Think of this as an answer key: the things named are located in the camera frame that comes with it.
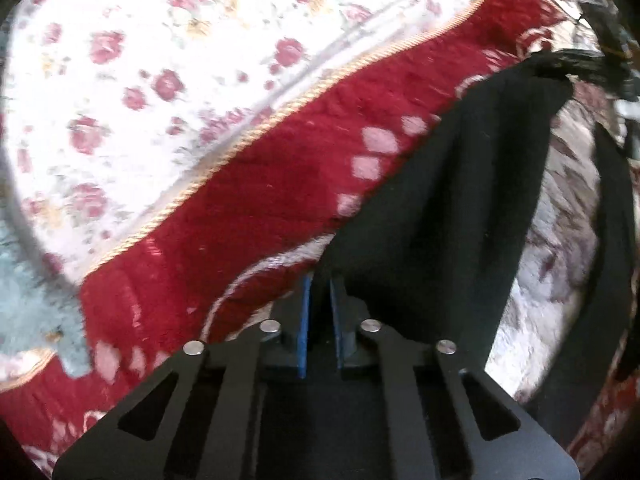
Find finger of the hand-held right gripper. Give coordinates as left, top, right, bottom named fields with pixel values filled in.
left=542, top=48, right=610, bottom=82

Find red patterned blanket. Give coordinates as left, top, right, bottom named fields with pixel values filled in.
left=0, top=0, right=640, bottom=480

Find light blue fluffy towel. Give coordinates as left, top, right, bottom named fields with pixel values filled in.
left=0, top=160, right=96, bottom=379

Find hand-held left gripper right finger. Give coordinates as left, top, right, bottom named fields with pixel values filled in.
left=329, top=274, right=582, bottom=480

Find black pants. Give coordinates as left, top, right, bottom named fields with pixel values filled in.
left=312, top=52, right=636, bottom=456

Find white floral bedsheet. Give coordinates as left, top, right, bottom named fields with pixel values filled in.
left=0, top=0, right=493, bottom=281

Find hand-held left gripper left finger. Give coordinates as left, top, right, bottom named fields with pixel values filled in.
left=52, top=272, right=314, bottom=480

